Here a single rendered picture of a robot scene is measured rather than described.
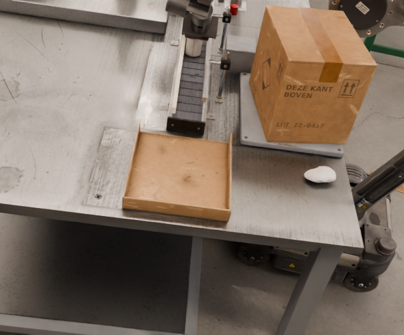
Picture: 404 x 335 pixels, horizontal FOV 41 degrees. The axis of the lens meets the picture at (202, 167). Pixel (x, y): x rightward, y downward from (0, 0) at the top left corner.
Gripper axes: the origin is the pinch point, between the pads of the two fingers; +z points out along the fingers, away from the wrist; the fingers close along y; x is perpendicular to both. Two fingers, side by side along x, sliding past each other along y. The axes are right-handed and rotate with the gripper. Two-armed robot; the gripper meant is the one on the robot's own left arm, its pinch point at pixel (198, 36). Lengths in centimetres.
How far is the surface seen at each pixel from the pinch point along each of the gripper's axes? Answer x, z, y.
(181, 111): 26.0, -8.0, 2.5
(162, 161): 42.2, -15.4, 5.8
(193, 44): -0.1, 7.1, 1.1
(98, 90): 20.0, 3.0, 28.4
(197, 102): 21.9, -4.7, -1.8
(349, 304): 79, 63, -74
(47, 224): 61, 48, 47
